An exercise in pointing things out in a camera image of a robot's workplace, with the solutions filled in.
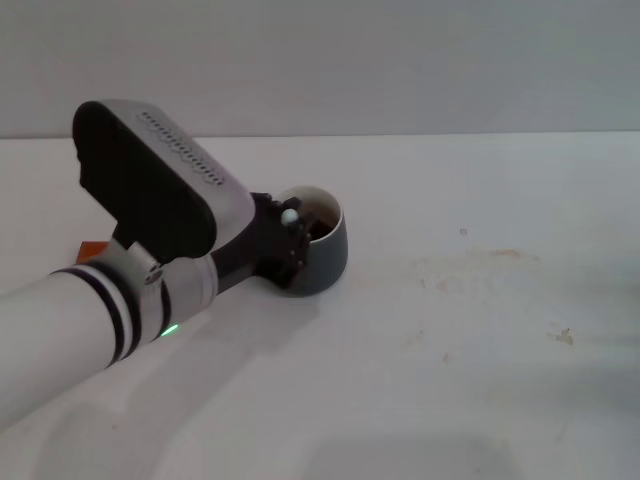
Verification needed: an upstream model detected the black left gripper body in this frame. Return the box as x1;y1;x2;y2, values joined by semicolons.
208;191;295;297

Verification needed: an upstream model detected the grey ceramic coffee cup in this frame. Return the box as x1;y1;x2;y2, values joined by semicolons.
272;185;349;298

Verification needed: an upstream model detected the reddish brown wooden block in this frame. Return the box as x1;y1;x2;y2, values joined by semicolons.
75;240;110;264

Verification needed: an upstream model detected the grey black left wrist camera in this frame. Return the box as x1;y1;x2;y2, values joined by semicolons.
73;100;256;262

